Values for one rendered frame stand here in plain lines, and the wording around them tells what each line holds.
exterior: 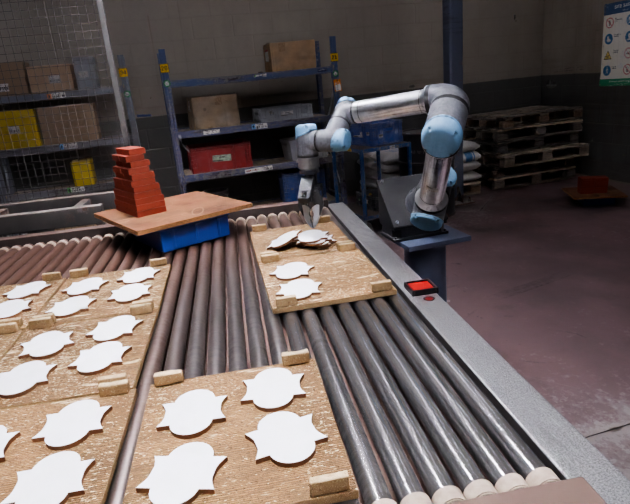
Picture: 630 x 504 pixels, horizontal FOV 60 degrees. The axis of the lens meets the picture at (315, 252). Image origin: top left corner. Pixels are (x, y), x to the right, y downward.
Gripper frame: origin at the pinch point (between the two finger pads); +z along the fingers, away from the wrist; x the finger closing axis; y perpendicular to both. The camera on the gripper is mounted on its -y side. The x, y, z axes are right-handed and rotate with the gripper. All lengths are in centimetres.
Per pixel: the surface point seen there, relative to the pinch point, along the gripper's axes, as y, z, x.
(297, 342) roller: -72, 9, -8
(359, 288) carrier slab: -42.4, 7.1, -20.6
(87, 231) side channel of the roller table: 31, 8, 111
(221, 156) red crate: 369, 25, 167
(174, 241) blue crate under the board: 4, 6, 56
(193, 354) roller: -78, 9, 16
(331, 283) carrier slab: -38.1, 7.2, -11.9
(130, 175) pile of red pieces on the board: 14, -19, 75
